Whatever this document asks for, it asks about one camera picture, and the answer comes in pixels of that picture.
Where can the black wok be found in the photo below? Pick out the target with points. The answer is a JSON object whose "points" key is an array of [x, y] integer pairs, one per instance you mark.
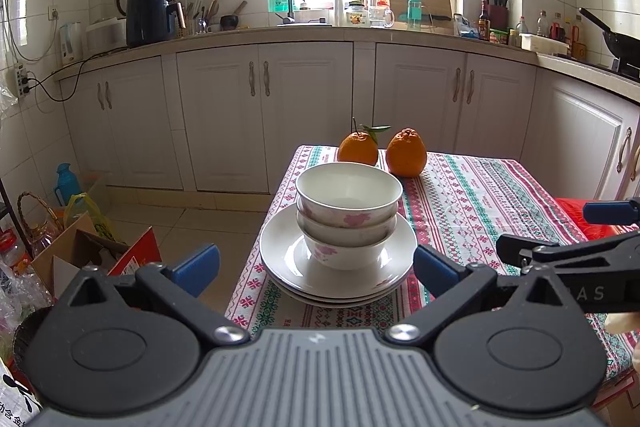
{"points": [[620, 42]]}

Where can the white plate with fruit print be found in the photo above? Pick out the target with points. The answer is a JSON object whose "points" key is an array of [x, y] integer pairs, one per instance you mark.
{"points": [[340, 295], [340, 302], [285, 247]]}

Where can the white rectangular tray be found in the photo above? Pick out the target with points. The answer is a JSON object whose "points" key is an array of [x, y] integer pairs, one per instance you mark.
{"points": [[542, 43]]}

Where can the open cardboard box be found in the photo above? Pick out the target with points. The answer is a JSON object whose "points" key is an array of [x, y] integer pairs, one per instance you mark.
{"points": [[75, 257]]}

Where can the white bowl with pink flowers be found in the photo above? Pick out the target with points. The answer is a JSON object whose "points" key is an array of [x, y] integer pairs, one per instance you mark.
{"points": [[345, 257], [350, 187], [350, 234]]}

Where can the gas stove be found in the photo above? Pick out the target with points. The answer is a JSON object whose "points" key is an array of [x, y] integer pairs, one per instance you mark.
{"points": [[627, 68]]}

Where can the yellow plastic bag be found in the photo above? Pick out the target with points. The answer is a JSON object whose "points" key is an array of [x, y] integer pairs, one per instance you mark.
{"points": [[90, 217]]}

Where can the white electric kettle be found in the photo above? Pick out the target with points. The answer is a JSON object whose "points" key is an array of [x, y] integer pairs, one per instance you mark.
{"points": [[71, 44]]}

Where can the blue plastic bag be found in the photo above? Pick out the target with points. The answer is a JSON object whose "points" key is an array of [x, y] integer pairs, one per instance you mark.
{"points": [[465, 27]]}

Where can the orange with green leaf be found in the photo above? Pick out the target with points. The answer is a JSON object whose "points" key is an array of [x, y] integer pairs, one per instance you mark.
{"points": [[357, 149]]}

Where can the utensil holder with utensils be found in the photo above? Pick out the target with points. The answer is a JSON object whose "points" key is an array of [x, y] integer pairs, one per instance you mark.
{"points": [[200, 19]]}

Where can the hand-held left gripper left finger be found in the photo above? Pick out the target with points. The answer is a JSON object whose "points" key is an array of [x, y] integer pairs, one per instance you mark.
{"points": [[197, 269]]}

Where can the red snack gift box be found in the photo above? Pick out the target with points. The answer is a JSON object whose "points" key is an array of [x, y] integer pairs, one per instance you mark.
{"points": [[570, 212]]}

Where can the dark red knife block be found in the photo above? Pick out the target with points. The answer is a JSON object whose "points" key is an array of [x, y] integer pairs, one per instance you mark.
{"points": [[497, 14]]}

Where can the small colourful tin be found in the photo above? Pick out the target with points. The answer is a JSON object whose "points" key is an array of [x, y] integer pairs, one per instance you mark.
{"points": [[499, 37]]}

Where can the white power strip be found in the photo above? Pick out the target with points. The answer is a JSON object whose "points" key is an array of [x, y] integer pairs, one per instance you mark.
{"points": [[22, 79]]}

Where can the blue thermos jug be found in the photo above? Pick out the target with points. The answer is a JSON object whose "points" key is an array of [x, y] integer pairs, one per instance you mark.
{"points": [[67, 184]]}

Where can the metal sink faucet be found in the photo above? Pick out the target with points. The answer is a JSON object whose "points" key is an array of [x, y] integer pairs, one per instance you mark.
{"points": [[290, 14]]}

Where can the dark soy sauce bottle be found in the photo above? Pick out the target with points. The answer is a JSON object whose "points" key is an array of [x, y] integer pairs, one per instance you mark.
{"points": [[484, 24]]}

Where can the dark blue air fryer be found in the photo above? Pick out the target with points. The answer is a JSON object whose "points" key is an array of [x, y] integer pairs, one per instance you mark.
{"points": [[147, 14]]}

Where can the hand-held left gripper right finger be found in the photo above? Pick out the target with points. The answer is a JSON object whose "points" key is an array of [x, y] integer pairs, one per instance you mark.
{"points": [[435, 271]]}

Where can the white rice cooker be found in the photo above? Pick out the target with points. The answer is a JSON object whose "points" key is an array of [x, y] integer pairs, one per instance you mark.
{"points": [[105, 36]]}

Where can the wicker basket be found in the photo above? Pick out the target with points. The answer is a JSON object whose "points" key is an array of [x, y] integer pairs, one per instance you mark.
{"points": [[42, 232]]}

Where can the beige kitchen countertop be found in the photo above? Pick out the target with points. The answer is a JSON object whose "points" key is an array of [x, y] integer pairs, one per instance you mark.
{"points": [[425, 38]]}

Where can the white plastic wrap roll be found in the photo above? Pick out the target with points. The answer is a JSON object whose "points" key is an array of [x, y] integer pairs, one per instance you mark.
{"points": [[339, 7]]}

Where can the group of condiment bottles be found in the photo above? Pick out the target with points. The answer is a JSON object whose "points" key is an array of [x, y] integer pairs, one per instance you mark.
{"points": [[555, 29]]}

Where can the bumpy orange without leaf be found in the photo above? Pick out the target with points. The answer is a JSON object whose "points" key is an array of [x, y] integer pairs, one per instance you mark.
{"points": [[406, 154]]}

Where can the person's right hand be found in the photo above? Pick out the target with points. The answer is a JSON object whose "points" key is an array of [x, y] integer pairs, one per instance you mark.
{"points": [[625, 323]]}

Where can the crumpled clear plastic bag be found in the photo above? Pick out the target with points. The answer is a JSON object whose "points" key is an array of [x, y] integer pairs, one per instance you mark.
{"points": [[20, 302]]}

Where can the teal water bottle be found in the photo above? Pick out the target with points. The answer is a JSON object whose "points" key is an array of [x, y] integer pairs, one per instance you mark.
{"points": [[415, 12]]}

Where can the patterned red green tablecloth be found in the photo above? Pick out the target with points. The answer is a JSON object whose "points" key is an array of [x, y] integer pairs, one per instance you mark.
{"points": [[460, 197]]}

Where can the black mortar with pestle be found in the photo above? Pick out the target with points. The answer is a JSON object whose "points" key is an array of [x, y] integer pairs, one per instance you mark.
{"points": [[230, 22]]}

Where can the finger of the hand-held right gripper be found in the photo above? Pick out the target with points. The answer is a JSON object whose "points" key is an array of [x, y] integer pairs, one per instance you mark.
{"points": [[515, 249], [612, 212]]}

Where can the clear glass pitcher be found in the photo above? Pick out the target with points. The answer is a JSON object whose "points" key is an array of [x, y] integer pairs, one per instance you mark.
{"points": [[380, 18]]}

